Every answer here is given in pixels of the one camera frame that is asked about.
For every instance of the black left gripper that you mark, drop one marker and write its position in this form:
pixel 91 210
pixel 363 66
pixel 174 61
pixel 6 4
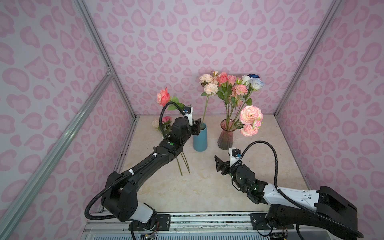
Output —
pixel 196 127

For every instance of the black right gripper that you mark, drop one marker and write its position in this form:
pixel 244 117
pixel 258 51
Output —
pixel 225 165

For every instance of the pink cream spray roses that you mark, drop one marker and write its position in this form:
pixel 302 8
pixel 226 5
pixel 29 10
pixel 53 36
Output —
pixel 210 85

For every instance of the small pink spray roses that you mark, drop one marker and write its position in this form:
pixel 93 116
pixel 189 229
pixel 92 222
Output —
pixel 248 118

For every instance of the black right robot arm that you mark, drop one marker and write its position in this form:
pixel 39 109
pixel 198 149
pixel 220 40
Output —
pixel 323 208

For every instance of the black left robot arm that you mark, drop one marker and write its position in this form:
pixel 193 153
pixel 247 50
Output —
pixel 120 197

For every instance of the teal ceramic vase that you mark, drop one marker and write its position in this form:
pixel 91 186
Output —
pixel 200 142

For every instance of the pink glass vase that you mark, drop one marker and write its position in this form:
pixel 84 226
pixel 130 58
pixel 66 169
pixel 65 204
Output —
pixel 226 138

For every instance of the magenta small rose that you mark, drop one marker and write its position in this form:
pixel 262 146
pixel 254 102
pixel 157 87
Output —
pixel 166 124

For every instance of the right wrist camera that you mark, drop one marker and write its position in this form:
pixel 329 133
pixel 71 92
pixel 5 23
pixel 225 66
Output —
pixel 235 155

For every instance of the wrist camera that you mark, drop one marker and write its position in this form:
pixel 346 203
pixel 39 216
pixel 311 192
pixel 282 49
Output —
pixel 235 155
pixel 188 114

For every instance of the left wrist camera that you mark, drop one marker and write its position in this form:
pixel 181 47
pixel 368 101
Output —
pixel 188 114

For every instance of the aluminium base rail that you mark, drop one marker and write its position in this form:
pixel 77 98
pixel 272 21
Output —
pixel 203 226

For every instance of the right corner aluminium post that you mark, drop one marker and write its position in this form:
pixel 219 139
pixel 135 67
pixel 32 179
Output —
pixel 331 14

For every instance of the corner aluminium post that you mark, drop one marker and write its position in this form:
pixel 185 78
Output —
pixel 90 25
pixel 331 14

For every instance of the left corner aluminium post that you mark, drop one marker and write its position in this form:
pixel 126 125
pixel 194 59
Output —
pixel 90 25

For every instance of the diagonal aluminium frame bar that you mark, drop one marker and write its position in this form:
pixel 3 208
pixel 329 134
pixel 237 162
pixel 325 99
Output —
pixel 21 204

